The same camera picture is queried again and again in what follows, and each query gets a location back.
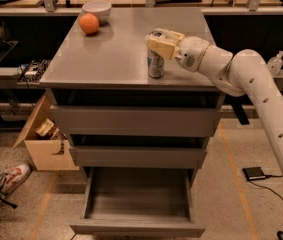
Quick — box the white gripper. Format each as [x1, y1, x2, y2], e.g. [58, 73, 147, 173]
[145, 28, 210, 72]

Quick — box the silver blue redbull can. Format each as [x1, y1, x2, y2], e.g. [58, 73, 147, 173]
[145, 30, 164, 78]

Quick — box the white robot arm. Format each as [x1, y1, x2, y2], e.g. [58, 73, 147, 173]
[145, 29, 283, 174]

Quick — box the grey drawer cabinet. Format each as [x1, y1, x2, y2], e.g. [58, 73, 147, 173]
[39, 6, 234, 185]

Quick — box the grey top drawer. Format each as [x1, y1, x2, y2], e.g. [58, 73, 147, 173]
[50, 105, 220, 137]

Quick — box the grey drawer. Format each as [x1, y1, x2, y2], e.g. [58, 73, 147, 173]
[50, 105, 220, 137]
[69, 135, 206, 169]
[70, 168, 205, 237]

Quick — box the grey middle drawer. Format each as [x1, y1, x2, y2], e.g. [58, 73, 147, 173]
[69, 135, 206, 169]

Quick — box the grey bottom drawer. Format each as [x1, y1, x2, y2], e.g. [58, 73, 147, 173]
[70, 168, 205, 237]

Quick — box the white bowl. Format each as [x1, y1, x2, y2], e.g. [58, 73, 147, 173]
[82, 1, 112, 24]

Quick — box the orange fruit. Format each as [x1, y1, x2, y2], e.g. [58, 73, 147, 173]
[79, 13, 99, 35]

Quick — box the clear sanitizer bottle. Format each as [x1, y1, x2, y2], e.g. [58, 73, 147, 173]
[267, 51, 283, 76]

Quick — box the black white notebook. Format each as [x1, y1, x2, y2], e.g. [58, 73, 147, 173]
[19, 60, 50, 83]

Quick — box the snack packet in box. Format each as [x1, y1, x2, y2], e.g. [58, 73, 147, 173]
[36, 118, 59, 139]

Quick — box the black foot pedal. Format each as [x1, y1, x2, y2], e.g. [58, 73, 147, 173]
[242, 167, 266, 181]

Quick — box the cardboard box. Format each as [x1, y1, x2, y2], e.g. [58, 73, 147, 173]
[13, 94, 79, 171]

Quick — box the white red sneaker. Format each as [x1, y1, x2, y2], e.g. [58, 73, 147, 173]
[0, 163, 32, 198]

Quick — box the black pedal cable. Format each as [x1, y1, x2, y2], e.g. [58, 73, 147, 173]
[247, 173, 283, 240]

